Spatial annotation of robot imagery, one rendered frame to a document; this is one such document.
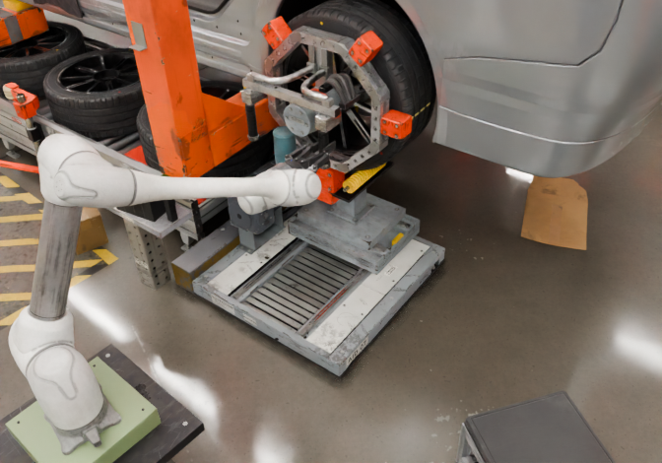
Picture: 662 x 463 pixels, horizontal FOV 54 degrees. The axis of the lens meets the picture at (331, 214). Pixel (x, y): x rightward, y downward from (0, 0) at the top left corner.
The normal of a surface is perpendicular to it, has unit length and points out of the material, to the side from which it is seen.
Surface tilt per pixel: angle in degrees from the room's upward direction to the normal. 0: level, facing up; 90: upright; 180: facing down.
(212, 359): 0
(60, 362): 6
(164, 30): 90
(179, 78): 90
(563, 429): 0
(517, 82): 90
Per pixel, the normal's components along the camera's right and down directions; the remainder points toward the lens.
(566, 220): -0.03, -0.78
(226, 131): 0.80, 0.35
